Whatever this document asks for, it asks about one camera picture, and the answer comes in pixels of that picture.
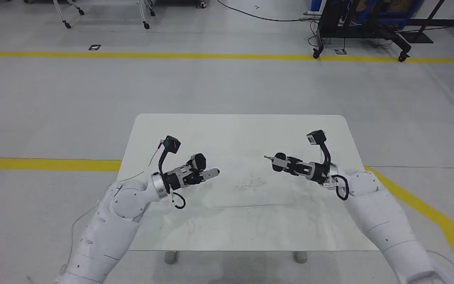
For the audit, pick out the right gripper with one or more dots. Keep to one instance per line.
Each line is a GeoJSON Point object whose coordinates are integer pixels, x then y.
{"type": "Point", "coordinates": [319, 172]}

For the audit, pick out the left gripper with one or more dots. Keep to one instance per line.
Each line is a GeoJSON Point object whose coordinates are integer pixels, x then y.
{"type": "Point", "coordinates": [179, 176]}

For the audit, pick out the black padlock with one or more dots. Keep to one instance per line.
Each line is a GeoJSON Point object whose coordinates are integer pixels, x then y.
{"type": "Point", "coordinates": [200, 161]}

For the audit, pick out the key with black head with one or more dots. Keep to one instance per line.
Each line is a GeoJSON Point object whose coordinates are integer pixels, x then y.
{"type": "Point", "coordinates": [281, 156]}

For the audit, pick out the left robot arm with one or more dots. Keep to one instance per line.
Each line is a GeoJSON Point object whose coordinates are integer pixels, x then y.
{"type": "Point", "coordinates": [106, 234]}

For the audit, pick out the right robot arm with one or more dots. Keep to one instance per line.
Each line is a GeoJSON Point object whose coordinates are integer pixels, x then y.
{"type": "Point", "coordinates": [386, 223]}

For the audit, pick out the grey table leg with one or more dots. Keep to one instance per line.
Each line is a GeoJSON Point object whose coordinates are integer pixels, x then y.
{"type": "Point", "coordinates": [171, 257]}
{"type": "Point", "coordinates": [300, 256]}

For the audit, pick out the black wheeled rack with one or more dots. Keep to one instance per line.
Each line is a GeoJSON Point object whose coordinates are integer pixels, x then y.
{"type": "Point", "coordinates": [358, 25]}

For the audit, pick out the dark floor socket plate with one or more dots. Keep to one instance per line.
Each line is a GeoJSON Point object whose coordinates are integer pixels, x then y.
{"type": "Point", "coordinates": [94, 47]}

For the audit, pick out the white wheeled stand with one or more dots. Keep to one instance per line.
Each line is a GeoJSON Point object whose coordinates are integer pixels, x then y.
{"type": "Point", "coordinates": [146, 12]}
{"type": "Point", "coordinates": [67, 12]}

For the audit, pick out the black stand base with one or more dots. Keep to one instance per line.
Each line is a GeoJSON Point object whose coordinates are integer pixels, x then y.
{"type": "Point", "coordinates": [423, 26]}

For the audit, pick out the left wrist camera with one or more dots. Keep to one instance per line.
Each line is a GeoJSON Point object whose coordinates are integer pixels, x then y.
{"type": "Point", "coordinates": [172, 143]}

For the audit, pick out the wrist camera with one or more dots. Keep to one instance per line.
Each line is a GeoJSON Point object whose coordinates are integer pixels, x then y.
{"type": "Point", "coordinates": [316, 137]}
{"type": "Point", "coordinates": [172, 143]}

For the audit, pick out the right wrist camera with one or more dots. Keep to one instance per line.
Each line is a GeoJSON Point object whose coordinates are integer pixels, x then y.
{"type": "Point", "coordinates": [316, 137]}

